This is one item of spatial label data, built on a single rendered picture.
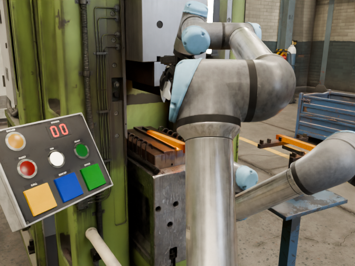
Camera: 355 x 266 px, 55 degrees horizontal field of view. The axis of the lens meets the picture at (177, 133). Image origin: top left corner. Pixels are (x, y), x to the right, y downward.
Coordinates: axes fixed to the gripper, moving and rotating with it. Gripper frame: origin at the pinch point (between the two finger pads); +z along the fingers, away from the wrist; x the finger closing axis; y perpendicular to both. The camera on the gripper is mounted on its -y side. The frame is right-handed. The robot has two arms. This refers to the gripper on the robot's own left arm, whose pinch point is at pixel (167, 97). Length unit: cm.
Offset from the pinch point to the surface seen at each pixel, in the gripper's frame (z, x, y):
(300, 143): 20, 68, 19
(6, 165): 8, -55, 13
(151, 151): 32.6, 3.4, -5.0
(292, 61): 230, 601, -387
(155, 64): -3.5, 2.2, -16.8
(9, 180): 11, -55, 16
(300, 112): 175, 359, -159
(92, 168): 18.2, -29.5, 10.9
